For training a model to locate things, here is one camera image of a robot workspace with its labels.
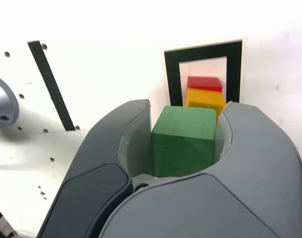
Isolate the yellow cube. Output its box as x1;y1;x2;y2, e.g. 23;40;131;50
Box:
184;88;227;124

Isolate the black tape square outline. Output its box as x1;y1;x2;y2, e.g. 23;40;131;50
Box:
163;41;243;107

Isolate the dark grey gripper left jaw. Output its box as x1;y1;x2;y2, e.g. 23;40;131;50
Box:
38;99;152;238

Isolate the red cube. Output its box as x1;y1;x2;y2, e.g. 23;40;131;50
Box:
186;76;223;93

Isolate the black tape strip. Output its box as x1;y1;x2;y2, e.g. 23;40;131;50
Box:
27;40;76;131

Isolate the green cube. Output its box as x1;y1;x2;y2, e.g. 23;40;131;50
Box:
150;105;217;178

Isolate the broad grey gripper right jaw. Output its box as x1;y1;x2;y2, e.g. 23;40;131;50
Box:
98;101;302;238

